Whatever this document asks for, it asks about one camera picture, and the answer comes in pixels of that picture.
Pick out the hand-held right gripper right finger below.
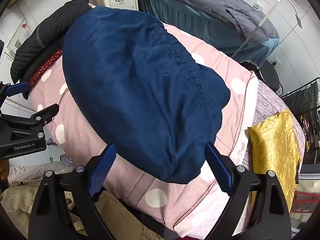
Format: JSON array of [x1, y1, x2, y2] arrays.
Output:
[[204, 142, 292, 240]]

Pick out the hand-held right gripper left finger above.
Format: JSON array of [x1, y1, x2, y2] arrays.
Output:
[[28, 144, 118, 240]]

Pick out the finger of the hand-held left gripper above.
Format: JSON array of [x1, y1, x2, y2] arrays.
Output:
[[5, 81, 30, 98], [30, 103, 60, 128]]

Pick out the dark blue pants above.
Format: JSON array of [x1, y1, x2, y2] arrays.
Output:
[[61, 5, 231, 185]]

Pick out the red patterned cloth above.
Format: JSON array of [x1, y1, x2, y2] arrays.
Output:
[[29, 49, 63, 87]]

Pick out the white quilted cloth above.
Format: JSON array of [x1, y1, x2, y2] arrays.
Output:
[[7, 161, 75, 187]]

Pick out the pink polka dot blanket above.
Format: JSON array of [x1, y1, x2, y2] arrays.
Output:
[[29, 4, 259, 239]]

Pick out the black quilted jacket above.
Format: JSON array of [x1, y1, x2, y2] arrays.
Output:
[[10, 0, 90, 84]]

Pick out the yellow satin pillow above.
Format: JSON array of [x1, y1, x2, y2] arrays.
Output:
[[247, 109, 302, 213]]

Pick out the beige clothing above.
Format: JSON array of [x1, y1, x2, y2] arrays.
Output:
[[0, 182, 163, 240]]

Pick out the storage box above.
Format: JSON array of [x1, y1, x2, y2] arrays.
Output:
[[291, 164, 320, 230]]

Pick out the black round stool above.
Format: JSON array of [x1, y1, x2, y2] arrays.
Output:
[[241, 60, 282, 95]]

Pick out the black metal rack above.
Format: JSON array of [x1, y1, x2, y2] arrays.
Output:
[[280, 77, 320, 165]]

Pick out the teal bed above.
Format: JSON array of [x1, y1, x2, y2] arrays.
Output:
[[137, 0, 280, 67]]

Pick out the grey duvet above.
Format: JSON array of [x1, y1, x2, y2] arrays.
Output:
[[147, 0, 280, 43]]

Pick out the white gooseneck lamp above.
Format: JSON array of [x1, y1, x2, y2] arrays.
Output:
[[231, 0, 303, 58]]

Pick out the wall poster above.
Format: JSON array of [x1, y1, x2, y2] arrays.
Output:
[[5, 19, 34, 60]]

